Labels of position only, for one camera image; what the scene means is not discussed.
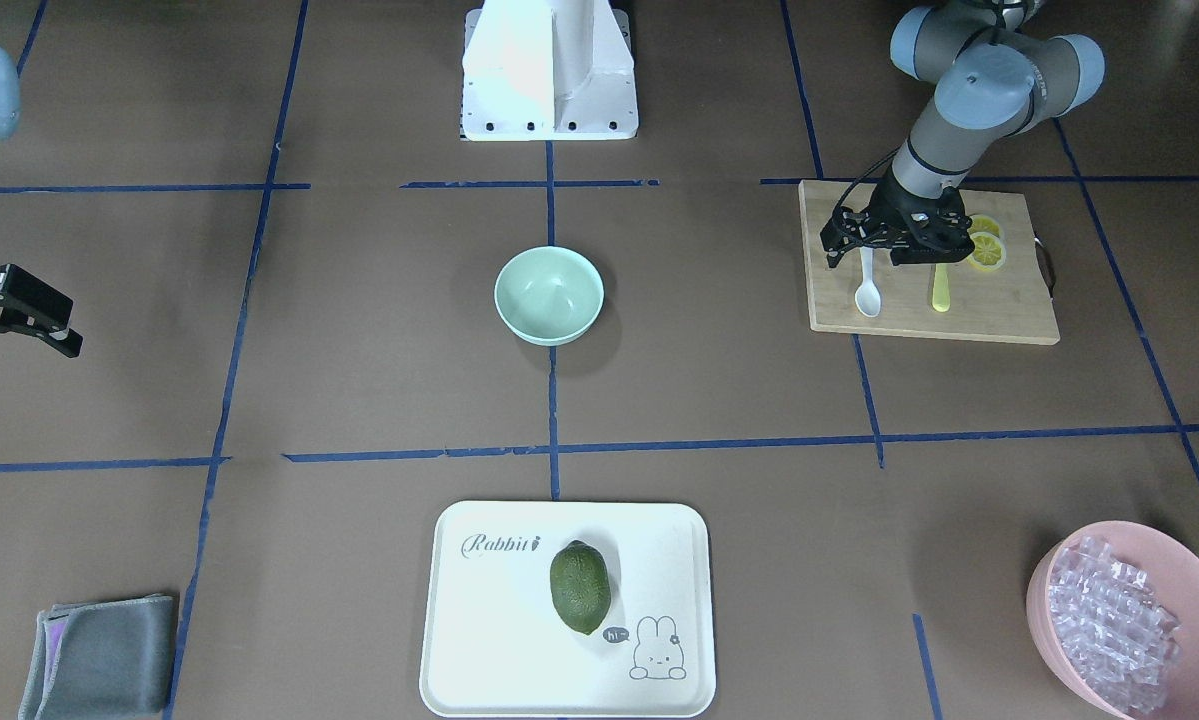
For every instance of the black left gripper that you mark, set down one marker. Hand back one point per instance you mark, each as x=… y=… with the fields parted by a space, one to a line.
x=895 y=204

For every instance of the white plastic spoon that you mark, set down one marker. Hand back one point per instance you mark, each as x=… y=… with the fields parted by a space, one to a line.
x=867 y=298

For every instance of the mint green bowl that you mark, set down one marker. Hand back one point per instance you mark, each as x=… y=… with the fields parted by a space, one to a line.
x=549 y=296

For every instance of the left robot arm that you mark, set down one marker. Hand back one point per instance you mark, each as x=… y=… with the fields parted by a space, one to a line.
x=990 y=81

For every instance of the pink bowl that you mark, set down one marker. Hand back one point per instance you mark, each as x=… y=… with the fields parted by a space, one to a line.
x=1174 y=572

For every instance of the yellow plastic knife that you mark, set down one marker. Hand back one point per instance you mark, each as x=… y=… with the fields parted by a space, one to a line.
x=940 y=291

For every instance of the lemon slice upper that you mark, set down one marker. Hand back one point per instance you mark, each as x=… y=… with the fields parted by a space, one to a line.
x=984 y=224

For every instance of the lemon slice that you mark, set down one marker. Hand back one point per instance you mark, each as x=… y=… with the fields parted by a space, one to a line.
x=988 y=254
x=984 y=224

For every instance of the lemon slice lower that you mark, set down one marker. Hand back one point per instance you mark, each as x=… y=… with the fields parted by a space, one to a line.
x=988 y=254

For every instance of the bamboo cutting board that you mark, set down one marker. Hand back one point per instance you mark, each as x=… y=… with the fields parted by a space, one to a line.
x=1009 y=305

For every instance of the grey folded cloth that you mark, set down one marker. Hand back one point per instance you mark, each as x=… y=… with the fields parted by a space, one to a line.
x=101 y=660

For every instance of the green avocado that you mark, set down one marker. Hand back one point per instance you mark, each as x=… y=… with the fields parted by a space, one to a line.
x=580 y=587

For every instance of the clear ice cubes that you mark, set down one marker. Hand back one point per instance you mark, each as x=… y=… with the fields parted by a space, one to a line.
x=1112 y=627

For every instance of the white rabbit tray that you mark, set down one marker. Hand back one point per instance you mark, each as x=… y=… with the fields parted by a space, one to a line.
x=494 y=646

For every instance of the metal cutting board handle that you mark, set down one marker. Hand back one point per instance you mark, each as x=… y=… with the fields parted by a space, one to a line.
x=1045 y=265

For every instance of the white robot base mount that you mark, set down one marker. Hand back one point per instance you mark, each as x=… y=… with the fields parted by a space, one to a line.
x=548 y=71

